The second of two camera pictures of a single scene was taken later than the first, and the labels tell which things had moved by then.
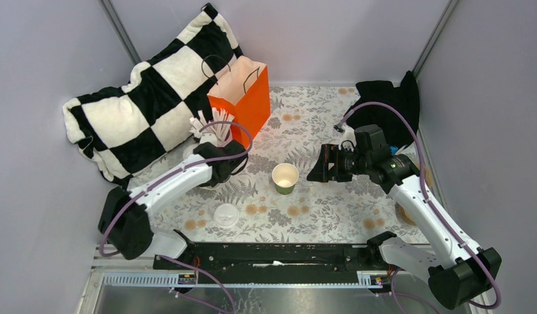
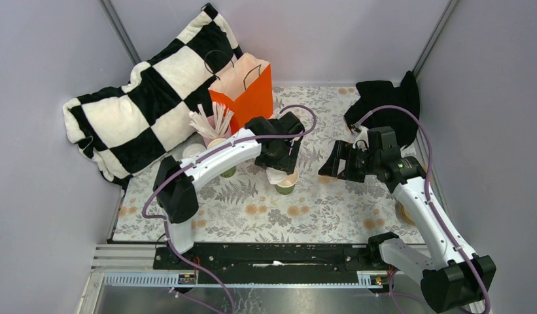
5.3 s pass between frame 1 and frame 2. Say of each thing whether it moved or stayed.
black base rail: stayed
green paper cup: stayed
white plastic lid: stayed
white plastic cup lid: moved
